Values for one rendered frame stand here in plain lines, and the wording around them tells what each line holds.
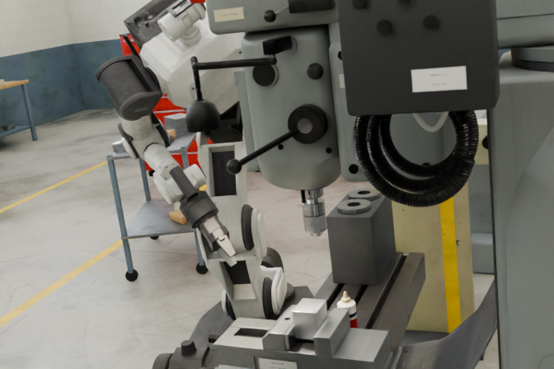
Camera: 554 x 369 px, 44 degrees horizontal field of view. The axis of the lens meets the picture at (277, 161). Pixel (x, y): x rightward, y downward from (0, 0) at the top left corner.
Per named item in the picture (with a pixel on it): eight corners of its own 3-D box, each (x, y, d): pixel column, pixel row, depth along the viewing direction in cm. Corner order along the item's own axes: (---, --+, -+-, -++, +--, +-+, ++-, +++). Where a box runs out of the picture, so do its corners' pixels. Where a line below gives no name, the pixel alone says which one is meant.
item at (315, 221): (312, 235, 141) (309, 210, 140) (300, 230, 145) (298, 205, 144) (331, 230, 143) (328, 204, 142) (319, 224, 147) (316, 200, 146)
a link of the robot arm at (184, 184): (185, 221, 195) (163, 189, 198) (217, 201, 197) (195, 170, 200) (181, 208, 184) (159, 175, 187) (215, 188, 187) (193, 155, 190)
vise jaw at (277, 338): (262, 349, 139) (260, 331, 138) (285, 320, 150) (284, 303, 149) (290, 352, 137) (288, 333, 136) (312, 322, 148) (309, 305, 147)
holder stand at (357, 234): (332, 283, 182) (324, 212, 178) (355, 251, 202) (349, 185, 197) (377, 286, 178) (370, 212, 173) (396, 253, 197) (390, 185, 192)
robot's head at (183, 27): (165, 39, 184) (154, 16, 177) (195, 16, 186) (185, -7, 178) (179, 52, 181) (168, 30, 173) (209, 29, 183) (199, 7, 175)
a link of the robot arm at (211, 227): (208, 257, 193) (185, 222, 196) (237, 238, 195) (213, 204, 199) (205, 245, 181) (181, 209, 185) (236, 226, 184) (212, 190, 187)
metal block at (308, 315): (295, 338, 139) (292, 310, 138) (305, 324, 145) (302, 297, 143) (319, 340, 137) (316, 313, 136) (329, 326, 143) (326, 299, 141)
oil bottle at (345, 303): (338, 340, 153) (333, 295, 150) (343, 331, 157) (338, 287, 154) (356, 342, 151) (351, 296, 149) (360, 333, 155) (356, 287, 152)
